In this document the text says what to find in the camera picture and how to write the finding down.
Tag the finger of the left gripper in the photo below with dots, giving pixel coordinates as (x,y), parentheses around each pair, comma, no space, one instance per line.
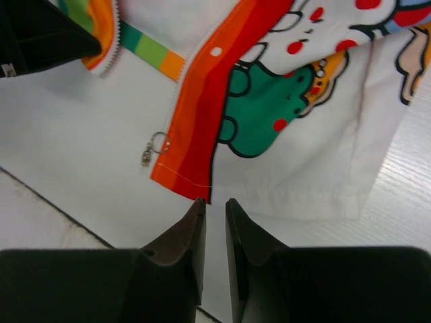
(37,36)

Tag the metal zipper pull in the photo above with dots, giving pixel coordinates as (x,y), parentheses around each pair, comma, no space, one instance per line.
(159,143)

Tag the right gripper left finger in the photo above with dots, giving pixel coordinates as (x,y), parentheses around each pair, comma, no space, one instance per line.
(174,265)

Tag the rainbow white kids jacket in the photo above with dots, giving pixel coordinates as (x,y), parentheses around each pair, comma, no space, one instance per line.
(287,106)

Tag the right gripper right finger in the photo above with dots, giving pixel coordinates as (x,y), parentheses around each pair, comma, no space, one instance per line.
(256,288)

